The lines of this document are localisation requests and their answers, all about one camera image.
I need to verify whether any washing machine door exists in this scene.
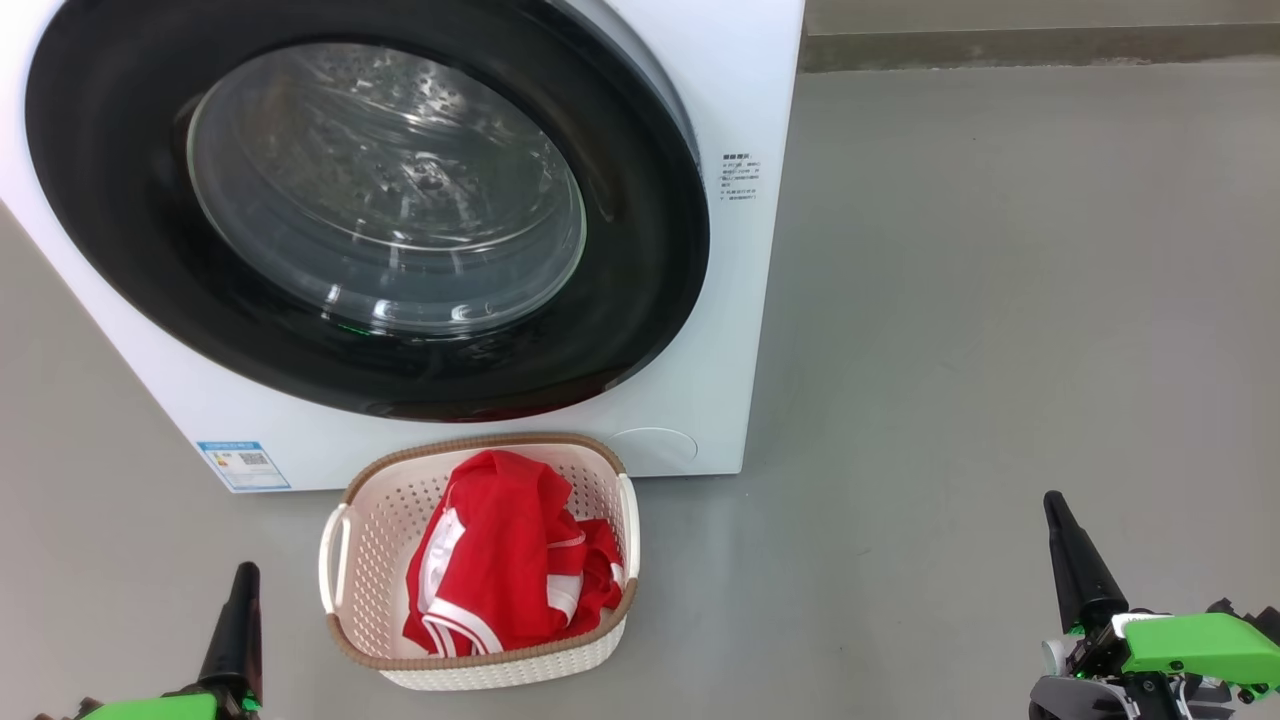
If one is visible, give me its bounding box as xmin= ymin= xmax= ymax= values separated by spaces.
xmin=25 ymin=0 xmax=711 ymax=423

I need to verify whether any cream perforated laundry basket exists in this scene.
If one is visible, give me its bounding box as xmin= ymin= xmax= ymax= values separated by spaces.
xmin=319 ymin=433 xmax=641 ymax=692

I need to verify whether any white front-load washing machine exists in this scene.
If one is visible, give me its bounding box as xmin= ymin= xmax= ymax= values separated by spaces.
xmin=0 ymin=0 xmax=806 ymax=493

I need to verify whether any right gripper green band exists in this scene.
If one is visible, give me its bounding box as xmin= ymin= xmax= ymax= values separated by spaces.
xmin=1030 ymin=491 xmax=1280 ymax=720

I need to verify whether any red white-trimmed garment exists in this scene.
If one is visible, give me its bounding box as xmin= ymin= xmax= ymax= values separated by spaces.
xmin=402 ymin=450 xmax=626 ymax=658

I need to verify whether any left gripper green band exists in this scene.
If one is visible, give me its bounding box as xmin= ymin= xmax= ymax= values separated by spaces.
xmin=35 ymin=562 xmax=263 ymax=720

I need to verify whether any blue energy label sticker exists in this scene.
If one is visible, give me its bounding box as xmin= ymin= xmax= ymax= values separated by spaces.
xmin=196 ymin=441 xmax=292 ymax=493

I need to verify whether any round white filter cover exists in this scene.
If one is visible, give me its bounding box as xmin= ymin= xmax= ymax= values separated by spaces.
xmin=612 ymin=428 xmax=699 ymax=471

